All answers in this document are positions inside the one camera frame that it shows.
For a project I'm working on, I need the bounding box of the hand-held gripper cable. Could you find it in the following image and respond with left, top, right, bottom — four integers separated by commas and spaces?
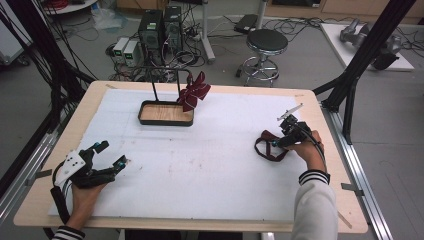
49, 159, 73, 225
298, 124, 330, 175

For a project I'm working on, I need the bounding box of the tangle of floor cables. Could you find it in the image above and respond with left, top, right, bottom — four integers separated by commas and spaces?
105, 6, 207, 83

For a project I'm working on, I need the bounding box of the black frame post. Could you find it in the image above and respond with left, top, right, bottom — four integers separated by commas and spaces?
312, 0, 418, 146
0, 0, 98, 198

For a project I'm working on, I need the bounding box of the person's right hand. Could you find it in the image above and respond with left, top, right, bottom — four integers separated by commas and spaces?
285, 129, 327, 173

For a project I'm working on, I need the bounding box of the white foam mat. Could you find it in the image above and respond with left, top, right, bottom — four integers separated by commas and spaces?
48, 88, 333, 224

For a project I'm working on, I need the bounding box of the thin wooden stick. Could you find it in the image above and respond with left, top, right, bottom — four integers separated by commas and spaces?
337, 211, 354, 230

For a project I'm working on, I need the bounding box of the black round stool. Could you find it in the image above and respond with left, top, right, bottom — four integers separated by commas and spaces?
235, 28, 290, 89

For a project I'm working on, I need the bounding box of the white floor board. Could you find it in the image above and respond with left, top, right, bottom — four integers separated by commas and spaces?
319, 22, 416, 72

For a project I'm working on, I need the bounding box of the black rack with wooden tray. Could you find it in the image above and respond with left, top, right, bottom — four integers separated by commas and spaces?
133, 65, 196, 127

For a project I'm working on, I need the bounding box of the white power supply box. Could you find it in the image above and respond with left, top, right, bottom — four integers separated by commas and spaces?
112, 36, 131, 59
122, 40, 140, 68

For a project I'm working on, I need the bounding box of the person's left hand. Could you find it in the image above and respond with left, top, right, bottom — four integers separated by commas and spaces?
65, 181, 108, 231

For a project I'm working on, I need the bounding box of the grey table leg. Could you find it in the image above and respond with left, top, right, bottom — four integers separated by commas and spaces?
199, 0, 217, 65

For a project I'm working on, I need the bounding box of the aluminium rail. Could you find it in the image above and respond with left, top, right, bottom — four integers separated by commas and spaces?
320, 101, 395, 240
0, 131, 58, 225

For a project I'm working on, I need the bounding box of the left hand-held gripper cable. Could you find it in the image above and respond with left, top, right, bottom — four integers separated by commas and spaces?
49, 159, 73, 225

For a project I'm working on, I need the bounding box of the clear plastic bag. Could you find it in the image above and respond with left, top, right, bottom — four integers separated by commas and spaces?
90, 7, 129, 32

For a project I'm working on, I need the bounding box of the plain dark red bow tie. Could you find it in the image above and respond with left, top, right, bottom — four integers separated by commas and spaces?
253, 129, 291, 163

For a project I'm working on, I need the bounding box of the metal clamp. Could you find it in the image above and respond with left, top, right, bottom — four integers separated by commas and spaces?
340, 182, 365, 197
25, 168, 54, 187

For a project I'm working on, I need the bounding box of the right hand-held gripper cable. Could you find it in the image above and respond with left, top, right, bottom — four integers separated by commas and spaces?
298, 124, 330, 175

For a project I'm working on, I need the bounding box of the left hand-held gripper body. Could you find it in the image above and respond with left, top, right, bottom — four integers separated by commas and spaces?
54, 147, 117, 189

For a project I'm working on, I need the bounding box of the striped dark red bow tie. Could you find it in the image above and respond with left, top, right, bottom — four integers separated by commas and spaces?
176, 70, 212, 113

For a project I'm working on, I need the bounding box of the black computer tower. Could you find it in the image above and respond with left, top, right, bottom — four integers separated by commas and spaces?
137, 9, 165, 64
162, 5, 184, 54

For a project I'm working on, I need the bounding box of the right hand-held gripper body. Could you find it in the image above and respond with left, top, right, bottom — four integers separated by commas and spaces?
276, 102, 313, 148

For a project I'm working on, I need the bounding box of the flat black box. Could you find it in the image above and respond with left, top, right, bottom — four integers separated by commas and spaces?
233, 13, 260, 35

